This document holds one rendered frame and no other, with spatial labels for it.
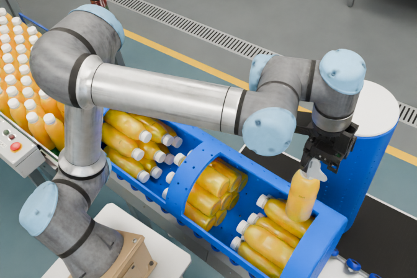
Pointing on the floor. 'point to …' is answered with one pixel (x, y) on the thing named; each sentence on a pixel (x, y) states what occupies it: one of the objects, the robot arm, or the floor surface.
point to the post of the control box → (36, 177)
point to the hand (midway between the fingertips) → (309, 166)
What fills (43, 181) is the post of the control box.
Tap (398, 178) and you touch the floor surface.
